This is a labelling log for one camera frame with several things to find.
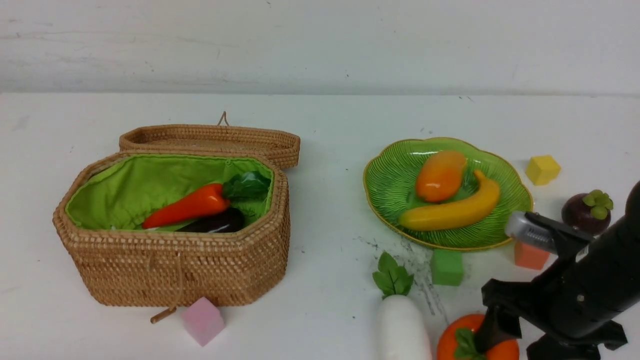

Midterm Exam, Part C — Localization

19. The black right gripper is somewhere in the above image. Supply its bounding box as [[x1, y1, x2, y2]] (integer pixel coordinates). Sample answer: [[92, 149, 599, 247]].
[[473, 257, 627, 360]]

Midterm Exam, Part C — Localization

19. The orange persimmon with leaf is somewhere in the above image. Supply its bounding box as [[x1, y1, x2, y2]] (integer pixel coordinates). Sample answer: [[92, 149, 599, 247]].
[[436, 313, 521, 360]]

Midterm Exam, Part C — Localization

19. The yellow banana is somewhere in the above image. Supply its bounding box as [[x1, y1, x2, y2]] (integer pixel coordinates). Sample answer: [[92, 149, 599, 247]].
[[397, 170, 501, 231]]

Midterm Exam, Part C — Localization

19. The orange yellow mango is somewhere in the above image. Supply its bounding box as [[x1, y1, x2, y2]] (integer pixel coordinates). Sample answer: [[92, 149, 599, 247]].
[[414, 150, 467, 203]]

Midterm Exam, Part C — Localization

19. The dark purple eggplant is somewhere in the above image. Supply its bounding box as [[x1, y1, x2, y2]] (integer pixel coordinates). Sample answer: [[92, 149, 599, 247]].
[[176, 207, 245, 233]]

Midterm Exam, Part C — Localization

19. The orange carrot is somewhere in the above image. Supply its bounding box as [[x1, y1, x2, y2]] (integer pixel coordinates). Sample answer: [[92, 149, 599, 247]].
[[141, 171, 272, 230]]

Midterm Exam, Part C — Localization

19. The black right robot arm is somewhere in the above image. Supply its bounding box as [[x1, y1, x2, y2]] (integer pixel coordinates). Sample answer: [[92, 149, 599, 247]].
[[473, 186, 640, 360]]

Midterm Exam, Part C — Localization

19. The orange foam cube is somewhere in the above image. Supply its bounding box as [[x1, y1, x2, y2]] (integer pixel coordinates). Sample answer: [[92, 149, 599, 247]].
[[514, 241, 550, 271]]

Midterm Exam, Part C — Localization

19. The green foam cube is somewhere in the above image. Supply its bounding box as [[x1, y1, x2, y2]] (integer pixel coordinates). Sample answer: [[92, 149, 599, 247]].
[[430, 248, 465, 287]]

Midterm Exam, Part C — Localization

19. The white radish with leaves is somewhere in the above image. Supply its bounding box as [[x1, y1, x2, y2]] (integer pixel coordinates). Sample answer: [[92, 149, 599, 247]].
[[372, 251, 433, 360]]

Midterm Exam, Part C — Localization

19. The dark purple mangosteen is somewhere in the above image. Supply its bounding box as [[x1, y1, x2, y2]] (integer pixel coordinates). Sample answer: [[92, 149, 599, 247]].
[[561, 189, 614, 236]]

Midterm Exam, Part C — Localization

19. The yellow foam cube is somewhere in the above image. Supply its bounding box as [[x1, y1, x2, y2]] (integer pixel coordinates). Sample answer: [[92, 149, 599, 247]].
[[525, 154, 562, 186]]

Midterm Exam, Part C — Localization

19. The green glass plate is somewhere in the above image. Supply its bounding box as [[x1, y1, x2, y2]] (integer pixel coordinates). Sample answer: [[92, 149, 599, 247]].
[[363, 137, 534, 252]]

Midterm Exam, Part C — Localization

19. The pink foam cube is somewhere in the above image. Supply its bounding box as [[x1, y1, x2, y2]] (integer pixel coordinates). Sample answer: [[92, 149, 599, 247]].
[[182, 297, 226, 347]]

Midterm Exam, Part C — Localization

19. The woven wicker basket green lining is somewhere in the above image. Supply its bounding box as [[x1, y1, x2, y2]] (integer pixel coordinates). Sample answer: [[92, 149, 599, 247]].
[[52, 113, 301, 323]]

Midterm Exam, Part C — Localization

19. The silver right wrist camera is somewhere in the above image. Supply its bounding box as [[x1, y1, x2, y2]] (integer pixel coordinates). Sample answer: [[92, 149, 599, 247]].
[[505, 210, 595, 257]]

